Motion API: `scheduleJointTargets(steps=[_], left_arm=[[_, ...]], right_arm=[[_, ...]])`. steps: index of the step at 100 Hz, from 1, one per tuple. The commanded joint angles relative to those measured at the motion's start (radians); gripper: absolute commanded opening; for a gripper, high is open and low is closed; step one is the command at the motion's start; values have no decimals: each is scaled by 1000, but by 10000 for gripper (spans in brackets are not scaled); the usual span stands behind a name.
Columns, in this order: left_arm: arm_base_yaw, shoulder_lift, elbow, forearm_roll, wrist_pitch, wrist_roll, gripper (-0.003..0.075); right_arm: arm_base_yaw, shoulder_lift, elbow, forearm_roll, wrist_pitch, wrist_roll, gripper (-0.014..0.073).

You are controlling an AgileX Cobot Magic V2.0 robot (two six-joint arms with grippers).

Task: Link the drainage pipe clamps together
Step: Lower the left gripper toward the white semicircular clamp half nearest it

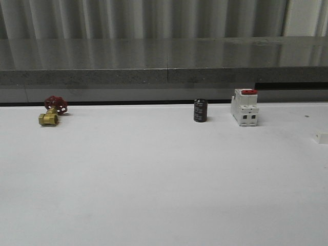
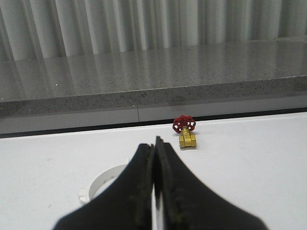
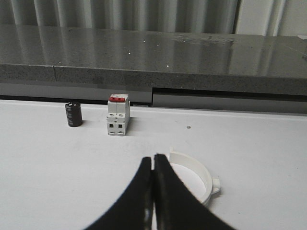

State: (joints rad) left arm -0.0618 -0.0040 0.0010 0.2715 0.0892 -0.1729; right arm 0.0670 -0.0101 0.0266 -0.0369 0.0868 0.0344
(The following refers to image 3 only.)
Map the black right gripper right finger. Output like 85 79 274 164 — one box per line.
153 154 233 230

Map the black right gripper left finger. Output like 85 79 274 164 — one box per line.
86 157 154 230

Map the white half pipe clamp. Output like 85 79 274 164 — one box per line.
167 146 221 206

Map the black cylindrical capacitor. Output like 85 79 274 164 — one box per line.
65 102 83 127

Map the grey stone counter ledge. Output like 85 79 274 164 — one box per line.
0 24 307 96

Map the grey corrugated curtain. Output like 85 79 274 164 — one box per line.
0 0 307 36

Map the white circuit breaker red switch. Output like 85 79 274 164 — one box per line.
106 93 130 136

